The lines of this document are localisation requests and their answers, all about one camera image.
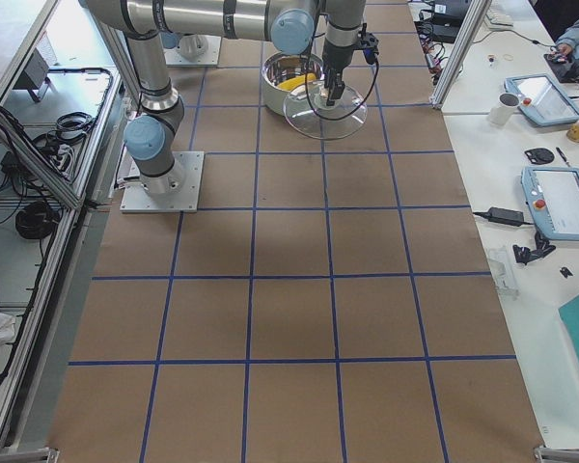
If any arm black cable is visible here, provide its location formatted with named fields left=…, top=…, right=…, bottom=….
left=304, top=12, right=380, bottom=122

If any coiled black cable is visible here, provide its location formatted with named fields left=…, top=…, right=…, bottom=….
left=14, top=200, right=62, bottom=241

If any white mug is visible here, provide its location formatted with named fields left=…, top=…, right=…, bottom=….
left=487, top=92, right=520, bottom=126

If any glass pot lid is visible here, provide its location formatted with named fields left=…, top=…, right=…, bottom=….
left=283, top=80, right=368, bottom=141

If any clear plastic box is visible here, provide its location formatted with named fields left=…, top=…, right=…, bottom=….
left=484, top=246, right=519, bottom=298

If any near teach pendant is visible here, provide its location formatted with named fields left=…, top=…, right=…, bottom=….
left=520, top=166, right=579, bottom=241

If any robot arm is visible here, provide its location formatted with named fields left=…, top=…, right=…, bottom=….
left=84, top=0, right=378, bottom=196
left=160, top=32, right=208, bottom=61

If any far teach pendant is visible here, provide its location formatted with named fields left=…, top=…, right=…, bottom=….
left=504, top=73, right=579, bottom=126

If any yellow corn cob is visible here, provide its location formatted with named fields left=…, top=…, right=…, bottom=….
left=276, top=72, right=317, bottom=92

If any teach pendant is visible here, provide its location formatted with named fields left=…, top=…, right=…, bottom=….
left=504, top=73, right=579, bottom=126
left=520, top=166, right=579, bottom=241

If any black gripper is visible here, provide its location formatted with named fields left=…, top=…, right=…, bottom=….
left=321, top=41, right=356, bottom=106

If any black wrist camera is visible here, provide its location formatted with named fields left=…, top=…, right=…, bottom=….
left=358, top=23, right=379, bottom=66

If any pale green electric pot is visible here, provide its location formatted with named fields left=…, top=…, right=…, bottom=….
left=262, top=52, right=323, bottom=116

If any aluminium frame post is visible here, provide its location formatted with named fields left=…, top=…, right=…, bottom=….
left=430, top=0, right=491, bottom=110

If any black power adapter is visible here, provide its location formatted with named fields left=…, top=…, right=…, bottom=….
left=486, top=207, right=525, bottom=227

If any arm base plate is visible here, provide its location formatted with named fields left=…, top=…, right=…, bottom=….
left=162, top=34, right=221, bottom=68
left=120, top=151, right=205, bottom=213

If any black round disc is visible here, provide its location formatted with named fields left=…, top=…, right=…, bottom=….
left=524, top=148, right=555, bottom=165

